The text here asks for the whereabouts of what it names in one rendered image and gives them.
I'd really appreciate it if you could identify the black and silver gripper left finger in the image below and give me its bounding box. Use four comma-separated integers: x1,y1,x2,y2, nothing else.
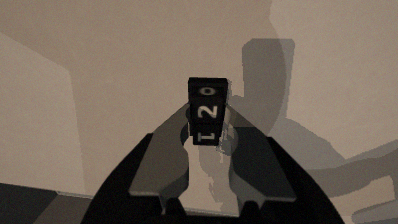
80,102,192,224

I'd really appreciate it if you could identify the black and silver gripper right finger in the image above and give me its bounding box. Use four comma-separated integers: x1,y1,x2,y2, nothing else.
222,103,345,224

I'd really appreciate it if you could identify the black cube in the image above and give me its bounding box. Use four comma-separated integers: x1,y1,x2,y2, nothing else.
192,123,221,146
192,86,224,124

